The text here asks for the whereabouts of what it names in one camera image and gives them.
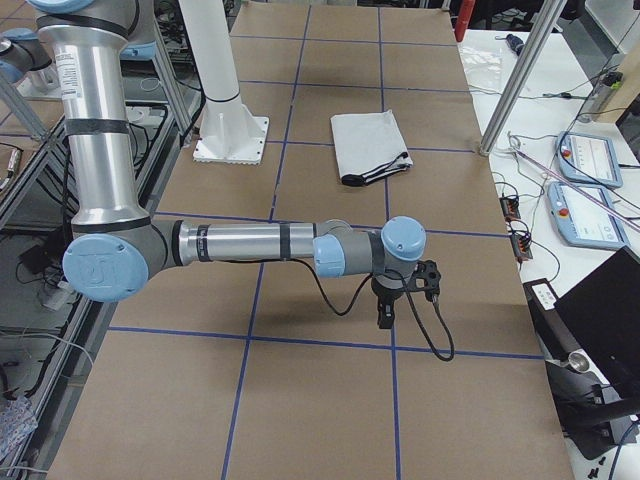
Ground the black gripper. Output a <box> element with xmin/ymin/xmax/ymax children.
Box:
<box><xmin>371</xmin><ymin>260</ymin><xmax>441</xmax><ymax>329</ymax></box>

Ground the grey cartoon print t-shirt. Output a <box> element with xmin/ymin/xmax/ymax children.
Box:
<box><xmin>330</xmin><ymin>110</ymin><xmax>413</xmax><ymax>187</ymax></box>

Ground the background silver blue robot arm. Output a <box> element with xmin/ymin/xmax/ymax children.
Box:
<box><xmin>1</xmin><ymin>27</ymin><xmax>52</xmax><ymax>84</ymax></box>

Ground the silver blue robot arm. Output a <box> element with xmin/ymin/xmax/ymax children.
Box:
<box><xmin>34</xmin><ymin>1</ymin><xmax>441</xmax><ymax>329</ymax></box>

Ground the black laptop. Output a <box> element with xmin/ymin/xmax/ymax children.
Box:
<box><xmin>555</xmin><ymin>247</ymin><xmax>639</xmax><ymax>398</ymax></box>

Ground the near blue teach pendant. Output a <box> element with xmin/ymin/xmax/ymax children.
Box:
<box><xmin>546</xmin><ymin>181</ymin><xmax>630</xmax><ymax>250</ymax></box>

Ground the blue teach pendant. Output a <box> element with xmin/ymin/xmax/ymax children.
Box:
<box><xmin>546</xmin><ymin>181</ymin><xmax>630</xmax><ymax>250</ymax></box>
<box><xmin>555</xmin><ymin>130</ymin><xmax>624</xmax><ymax>189</ymax></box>

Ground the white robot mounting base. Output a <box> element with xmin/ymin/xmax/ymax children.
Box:
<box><xmin>179</xmin><ymin>0</ymin><xmax>269</xmax><ymax>165</ymax></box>

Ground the black monitor stand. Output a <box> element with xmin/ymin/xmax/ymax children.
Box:
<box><xmin>523</xmin><ymin>279</ymin><xmax>639</xmax><ymax>460</ymax></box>

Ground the far blue teach pendant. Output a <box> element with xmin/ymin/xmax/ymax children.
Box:
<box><xmin>555</xmin><ymin>130</ymin><xmax>624</xmax><ymax>189</ymax></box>

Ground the clear plastic bag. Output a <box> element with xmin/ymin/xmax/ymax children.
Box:
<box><xmin>458</xmin><ymin>45</ymin><xmax>502</xmax><ymax>90</ymax></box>

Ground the red fire extinguisher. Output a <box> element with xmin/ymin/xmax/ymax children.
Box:
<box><xmin>454</xmin><ymin>0</ymin><xmax>476</xmax><ymax>43</ymax></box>

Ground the patterned blue cloth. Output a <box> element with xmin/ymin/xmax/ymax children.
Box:
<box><xmin>1</xmin><ymin>396</ymin><xmax>38</xmax><ymax>459</ymax></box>

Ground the aluminium frame post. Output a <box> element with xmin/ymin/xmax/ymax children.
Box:
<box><xmin>478</xmin><ymin>0</ymin><xmax>567</xmax><ymax>157</ymax></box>

